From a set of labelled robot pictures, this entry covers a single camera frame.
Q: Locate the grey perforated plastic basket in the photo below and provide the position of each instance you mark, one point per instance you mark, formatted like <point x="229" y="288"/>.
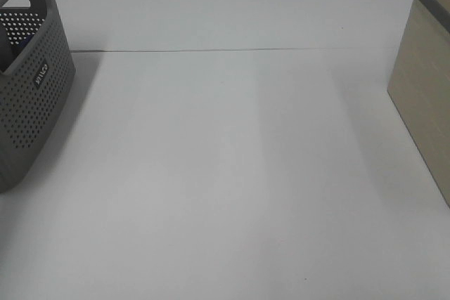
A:
<point x="37" y="72"/>

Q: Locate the beige storage box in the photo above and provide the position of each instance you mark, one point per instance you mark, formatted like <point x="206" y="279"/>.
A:
<point x="419" y="85"/>

